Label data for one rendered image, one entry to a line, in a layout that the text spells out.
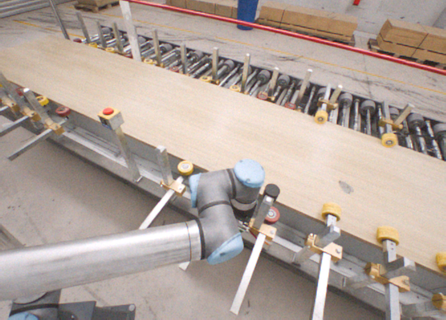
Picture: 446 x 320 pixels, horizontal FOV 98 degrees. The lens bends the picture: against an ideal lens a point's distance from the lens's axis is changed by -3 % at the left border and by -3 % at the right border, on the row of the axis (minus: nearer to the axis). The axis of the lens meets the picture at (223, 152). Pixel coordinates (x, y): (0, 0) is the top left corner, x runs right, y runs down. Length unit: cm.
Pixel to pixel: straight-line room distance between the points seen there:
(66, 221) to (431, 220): 256
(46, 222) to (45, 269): 191
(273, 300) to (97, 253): 153
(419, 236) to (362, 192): 29
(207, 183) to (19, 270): 39
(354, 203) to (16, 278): 123
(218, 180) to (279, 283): 143
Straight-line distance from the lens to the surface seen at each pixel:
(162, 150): 91
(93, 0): 800
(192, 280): 181
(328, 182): 124
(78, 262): 48
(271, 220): 99
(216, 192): 53
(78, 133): 199
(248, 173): 56
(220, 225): 49
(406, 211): 140
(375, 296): 134
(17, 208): 264
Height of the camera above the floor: 178
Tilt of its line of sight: 48 degrees down
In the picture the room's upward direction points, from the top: 5 degrees clockwise
